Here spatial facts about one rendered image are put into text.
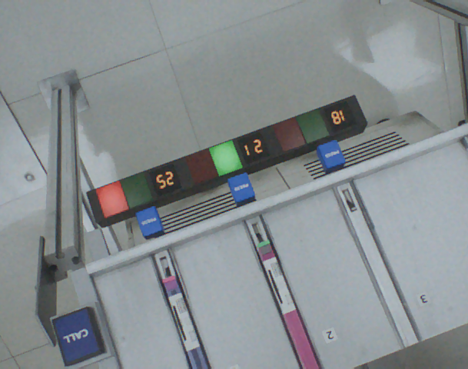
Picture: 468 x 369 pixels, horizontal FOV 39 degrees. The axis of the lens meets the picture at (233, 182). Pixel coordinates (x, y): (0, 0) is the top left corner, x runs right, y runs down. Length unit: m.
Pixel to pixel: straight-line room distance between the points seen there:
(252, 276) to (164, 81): 0.76
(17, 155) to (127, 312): 0.78
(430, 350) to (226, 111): 0.68
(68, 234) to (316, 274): 0.32
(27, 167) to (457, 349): 0.92
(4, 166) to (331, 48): 0.75
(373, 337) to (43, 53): 0.91
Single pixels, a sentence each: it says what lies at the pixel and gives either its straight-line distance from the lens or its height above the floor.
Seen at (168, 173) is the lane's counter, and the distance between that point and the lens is 0.78.
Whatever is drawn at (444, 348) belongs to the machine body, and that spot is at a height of 0.62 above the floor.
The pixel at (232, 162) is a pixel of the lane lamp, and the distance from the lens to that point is 0.78.
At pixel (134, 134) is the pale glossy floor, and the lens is 1.46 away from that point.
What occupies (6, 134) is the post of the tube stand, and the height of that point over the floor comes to 0.01.
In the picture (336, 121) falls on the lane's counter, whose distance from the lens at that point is 0.80.
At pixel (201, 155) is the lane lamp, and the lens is 0.78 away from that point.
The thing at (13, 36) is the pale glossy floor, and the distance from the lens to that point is 1.39.
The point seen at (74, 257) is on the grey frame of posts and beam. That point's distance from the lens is 0.86.
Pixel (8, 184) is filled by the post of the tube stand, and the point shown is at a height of 0.01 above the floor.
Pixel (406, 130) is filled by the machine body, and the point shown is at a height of 0.14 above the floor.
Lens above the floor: 1.35
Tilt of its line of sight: 60 degrees down
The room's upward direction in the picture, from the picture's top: 153 degrees clockwise
